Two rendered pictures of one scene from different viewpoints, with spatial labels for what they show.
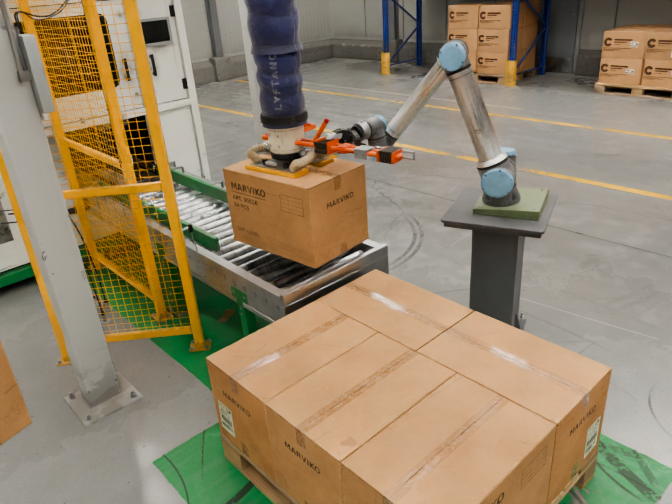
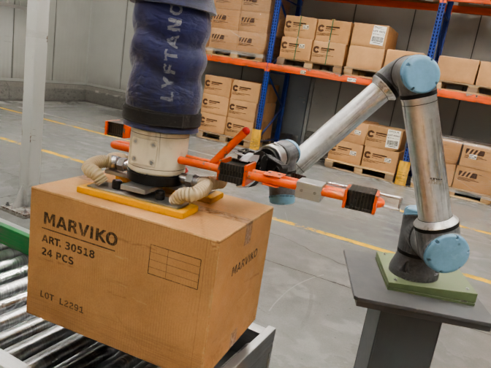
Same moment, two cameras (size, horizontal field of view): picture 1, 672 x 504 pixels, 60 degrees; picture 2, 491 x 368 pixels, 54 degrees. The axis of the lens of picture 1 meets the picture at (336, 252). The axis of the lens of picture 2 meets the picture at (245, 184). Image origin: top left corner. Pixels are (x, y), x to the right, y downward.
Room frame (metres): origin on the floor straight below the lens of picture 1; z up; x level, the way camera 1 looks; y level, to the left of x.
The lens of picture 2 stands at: (1.37, 0.50, 1.47)
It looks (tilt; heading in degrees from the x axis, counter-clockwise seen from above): 13 degrees down; 337
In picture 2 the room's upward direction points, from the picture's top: 9 degrees clockwise
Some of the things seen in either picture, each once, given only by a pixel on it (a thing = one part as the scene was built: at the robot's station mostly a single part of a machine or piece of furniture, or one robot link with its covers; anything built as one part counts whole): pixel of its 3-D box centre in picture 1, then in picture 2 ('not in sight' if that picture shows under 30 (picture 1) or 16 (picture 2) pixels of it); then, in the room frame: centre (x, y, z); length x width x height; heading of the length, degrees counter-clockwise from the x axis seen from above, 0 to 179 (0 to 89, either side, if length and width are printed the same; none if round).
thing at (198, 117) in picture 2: (284, 115); (163, 115); (2.78, 0.20, 1.30); 0.23 x 0.23 x 0.04
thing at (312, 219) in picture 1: (296, 203); (152, 258); (2.76, 0.18, 0.86); 0.60 x 0.40 x 0.40; 47
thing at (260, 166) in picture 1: (275, 165); (137, 193); (2.70, 0.26, 1.08); 0.34 x 0.10 x 0.05; 50
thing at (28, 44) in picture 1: (32, 73); not in sight; (2.47, 1.18, 1.62); 0.20 x 0.05 x 0.30; 41
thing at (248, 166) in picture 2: (326, 145); (236, 171); (2.61, 0.01, 1.19); 0.10 x 0.08 x 0.06; 140
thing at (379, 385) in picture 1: (399, 402); not in sight; (1.81, -0.21, 0.34); 1.20 x 1.00 x 0.40; 41
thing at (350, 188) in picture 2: (389, 155); (361, 198); (2.38, -0.26, 1.19); 0.08 x 0.07 x 0.05; 50
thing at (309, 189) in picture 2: (364, 152); (310, 189); (2.47, -0.16, 1.19); 0.07 x 0.07 x 0.04; 50
